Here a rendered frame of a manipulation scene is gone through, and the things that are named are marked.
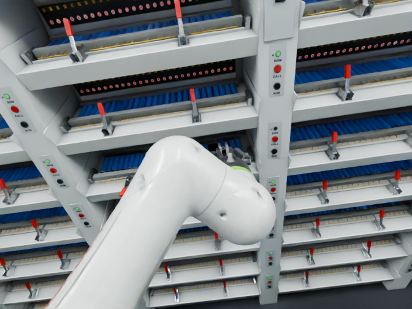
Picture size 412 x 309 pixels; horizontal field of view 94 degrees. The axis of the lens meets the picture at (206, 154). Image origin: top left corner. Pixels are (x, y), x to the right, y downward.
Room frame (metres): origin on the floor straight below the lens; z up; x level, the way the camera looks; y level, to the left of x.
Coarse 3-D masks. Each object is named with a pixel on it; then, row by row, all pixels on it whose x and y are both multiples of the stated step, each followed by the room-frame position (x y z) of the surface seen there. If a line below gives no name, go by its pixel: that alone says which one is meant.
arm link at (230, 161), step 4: (228, 156) 0.36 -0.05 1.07; (224, 160) 0.37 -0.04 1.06; (228, 160) 0.36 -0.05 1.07; (232, 160) 0.36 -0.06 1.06; (236, 160) 0.36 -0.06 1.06; (240, 160) 0.37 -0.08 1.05; (228, 164) 0.34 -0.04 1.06; (232, 164) 0.34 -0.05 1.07; (236, 164) 0.34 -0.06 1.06; (240, 164) 0.34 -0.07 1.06; (244, 164) 0.35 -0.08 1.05; (248, 168) 0.34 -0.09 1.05
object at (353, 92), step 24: (312, 48) 0.67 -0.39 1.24; (336, 48) 0.67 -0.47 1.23; (360, 48) 0.67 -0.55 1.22; (384, 48) 0.68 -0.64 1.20; (408, 48) 0.67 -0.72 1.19; (312, 72) 0.65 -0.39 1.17; (336, 72) 0.63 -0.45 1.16; (360, 72) 0.60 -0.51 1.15; (384, 72) 0.58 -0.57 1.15; (408, 72) 0.57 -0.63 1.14; (312, 96) 0.56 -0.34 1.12; (336, 96) 0.55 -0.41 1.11; (360, 96) 0.53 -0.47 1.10; (384, 96) 0.51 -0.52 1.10; (408, 96) 0.51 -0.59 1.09
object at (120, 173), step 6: (138, 168) 0.60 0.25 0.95; (96, 174) 0.60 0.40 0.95; (102, 174) 0.60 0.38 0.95; (108, 174) 0.59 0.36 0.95; (114, 174) 0.59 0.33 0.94; (120, 174) 0.58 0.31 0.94; (126, 174) 0.58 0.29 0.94; (132, 174) 0.59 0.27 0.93; (96, 180) 0.59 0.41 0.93; (120, 180) 0.57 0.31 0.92
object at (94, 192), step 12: (252, 144) 0.60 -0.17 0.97; (96, 156) 0.69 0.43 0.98; (252, 156) 0.56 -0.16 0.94; (96, 168) 0.66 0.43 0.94; (132, 168) 0.63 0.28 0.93; (252, 168) 0.54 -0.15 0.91; (84, 180) 0.57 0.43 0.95; (84, 192) 0.55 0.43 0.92; (96, 192) 0.55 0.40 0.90; (108, 192) 0.55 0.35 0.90; (120, 192) 0.54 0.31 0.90
